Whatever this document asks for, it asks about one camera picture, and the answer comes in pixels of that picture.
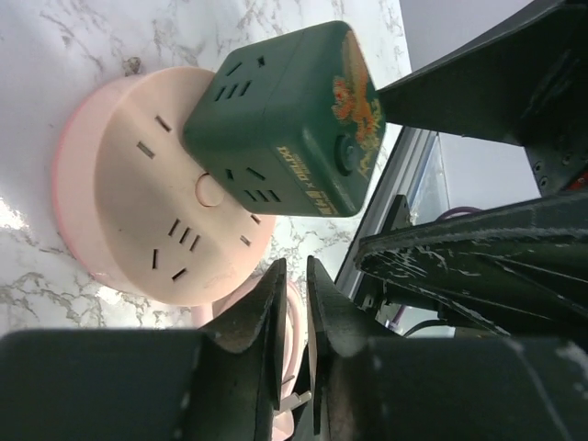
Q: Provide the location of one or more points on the green cube plug adapter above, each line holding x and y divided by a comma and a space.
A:
292, 125

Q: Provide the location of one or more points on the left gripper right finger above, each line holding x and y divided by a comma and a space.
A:
372, 384

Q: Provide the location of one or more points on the aluminium rail bar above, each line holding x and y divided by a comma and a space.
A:
397, 184

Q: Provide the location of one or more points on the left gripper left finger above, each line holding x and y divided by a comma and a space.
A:
219, 382

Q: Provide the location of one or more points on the pink round disc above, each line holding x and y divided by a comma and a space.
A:
135, 210

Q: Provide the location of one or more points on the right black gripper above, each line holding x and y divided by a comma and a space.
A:
519, 269

